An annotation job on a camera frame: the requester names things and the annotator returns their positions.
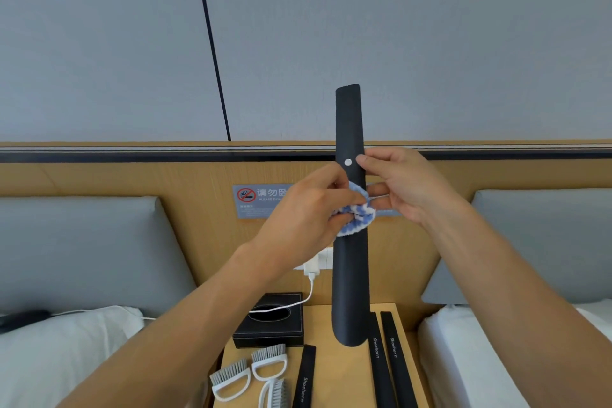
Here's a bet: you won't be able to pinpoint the black charging device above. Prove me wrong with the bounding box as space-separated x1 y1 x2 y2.
0 309 51 335

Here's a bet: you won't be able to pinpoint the black leather tissue box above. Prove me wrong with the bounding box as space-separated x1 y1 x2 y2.
233 292 305 349

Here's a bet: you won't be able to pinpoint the person's left hand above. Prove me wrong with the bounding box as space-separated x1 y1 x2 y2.
248 163 369 279

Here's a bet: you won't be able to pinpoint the white charging cable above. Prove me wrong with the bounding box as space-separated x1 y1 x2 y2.
50 273 316 320

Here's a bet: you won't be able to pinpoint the person's left forearm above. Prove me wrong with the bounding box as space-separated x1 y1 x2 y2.
57 242 288 408

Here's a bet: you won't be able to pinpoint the long black shoe spoon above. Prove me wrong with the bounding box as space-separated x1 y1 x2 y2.
380 310 419 408
292 344 317 408
368 312 398 408
331 84 372 348

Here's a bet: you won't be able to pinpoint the white switch socket panel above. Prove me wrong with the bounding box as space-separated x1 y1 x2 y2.
292 247 334 272

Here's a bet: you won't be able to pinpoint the blue white striped cloth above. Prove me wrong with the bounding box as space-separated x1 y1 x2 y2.
332 181 376 238

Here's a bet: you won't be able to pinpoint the person's right forearm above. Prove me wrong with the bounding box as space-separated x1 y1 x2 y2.
423 204 612 408

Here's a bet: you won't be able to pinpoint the wooden headboard panel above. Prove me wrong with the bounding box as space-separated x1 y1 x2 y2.
0 140 612 317

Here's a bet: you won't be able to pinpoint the white pillow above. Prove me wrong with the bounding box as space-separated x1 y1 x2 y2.
0 305 145 408
576 302 612 342

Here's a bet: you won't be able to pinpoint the white bed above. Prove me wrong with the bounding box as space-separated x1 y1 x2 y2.
418 300 612 408
0 305 211 408

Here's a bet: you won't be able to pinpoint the person's right hand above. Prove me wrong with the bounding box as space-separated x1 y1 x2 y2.
356 147 472 231

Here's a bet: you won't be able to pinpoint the wooden nightstand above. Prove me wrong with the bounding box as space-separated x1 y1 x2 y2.
217 303 431 408

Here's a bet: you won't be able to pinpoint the white brush grey bristles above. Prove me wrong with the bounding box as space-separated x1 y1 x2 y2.
258 377 291 408
251 344 289 383
209 358 252 403

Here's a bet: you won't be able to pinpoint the grey wall sign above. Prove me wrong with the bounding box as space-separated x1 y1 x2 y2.
232 184 402 220

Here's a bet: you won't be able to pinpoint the grey headboard cushion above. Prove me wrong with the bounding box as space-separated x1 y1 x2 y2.
420 188 612 306
0 196 198 317

